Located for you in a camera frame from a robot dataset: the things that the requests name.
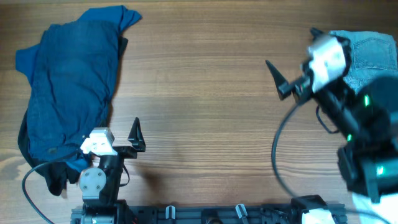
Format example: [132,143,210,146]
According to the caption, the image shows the light blue denim shorts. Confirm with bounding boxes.
[329,30,397,93]

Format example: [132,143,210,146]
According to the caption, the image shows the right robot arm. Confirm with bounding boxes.
[268,28,397,223]

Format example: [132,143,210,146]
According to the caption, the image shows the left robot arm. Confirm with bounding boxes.
[70,118,146,224]

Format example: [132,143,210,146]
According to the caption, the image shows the blue t-shirt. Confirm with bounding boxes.
[15,4,143,174]

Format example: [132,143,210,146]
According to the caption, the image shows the right black cable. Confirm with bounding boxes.
[271,104,302,200]

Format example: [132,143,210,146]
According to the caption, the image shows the black cable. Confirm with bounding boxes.
[21,151,81,224]
[271,104,302,200]

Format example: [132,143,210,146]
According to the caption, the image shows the left black cable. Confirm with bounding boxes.
[21,151,81,224]

